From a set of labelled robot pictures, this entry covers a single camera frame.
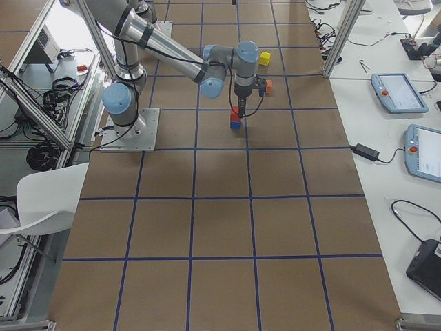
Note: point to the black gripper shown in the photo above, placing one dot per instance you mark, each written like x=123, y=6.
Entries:
x=241, y=94

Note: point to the red wooden block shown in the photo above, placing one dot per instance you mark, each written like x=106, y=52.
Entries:
x=234, y=114

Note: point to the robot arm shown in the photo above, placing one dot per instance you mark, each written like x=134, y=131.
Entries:
x=134, y=30

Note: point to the blue wooden block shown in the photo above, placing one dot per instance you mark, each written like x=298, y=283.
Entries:
x=235, y=123

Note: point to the orange wooden block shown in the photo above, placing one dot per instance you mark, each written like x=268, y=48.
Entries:
x=269, y=86

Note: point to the yellow wooden block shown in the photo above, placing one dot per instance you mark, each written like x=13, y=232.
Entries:
x=264, y=58

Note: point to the black power adapter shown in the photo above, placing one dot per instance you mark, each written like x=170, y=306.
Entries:
x=365, y=152

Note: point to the upper teach pendant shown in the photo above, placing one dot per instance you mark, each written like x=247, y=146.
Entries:
x=397, y=94

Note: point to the teach pendant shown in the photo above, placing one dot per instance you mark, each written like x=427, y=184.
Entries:
x=397, y=94
x=422, y=152

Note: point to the lower teach pendant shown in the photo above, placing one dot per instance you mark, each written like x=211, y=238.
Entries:
x=422, y=152

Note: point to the grey electronics box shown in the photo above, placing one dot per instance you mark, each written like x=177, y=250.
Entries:
x=44, y=51

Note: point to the white plastic chair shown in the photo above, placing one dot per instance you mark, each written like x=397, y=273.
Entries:
x=47, y=201

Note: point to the black device on desk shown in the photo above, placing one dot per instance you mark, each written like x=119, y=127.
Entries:
x=424, y=268

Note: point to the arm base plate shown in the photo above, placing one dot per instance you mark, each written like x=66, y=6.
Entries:
x=142, y=137
x=165, y=27

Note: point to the aluminium frame post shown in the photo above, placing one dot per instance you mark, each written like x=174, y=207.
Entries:
x=346, y=23

